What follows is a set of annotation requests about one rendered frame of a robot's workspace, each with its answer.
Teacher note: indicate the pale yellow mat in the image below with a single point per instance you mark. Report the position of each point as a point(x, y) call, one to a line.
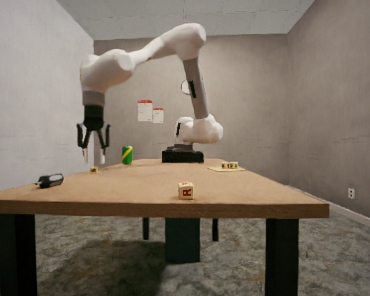
point(219, 169)

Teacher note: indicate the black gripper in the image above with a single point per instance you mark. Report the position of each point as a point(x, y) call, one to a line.
point(93, 121)

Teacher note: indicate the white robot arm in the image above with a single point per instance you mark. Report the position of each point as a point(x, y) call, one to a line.
point(117, 66)

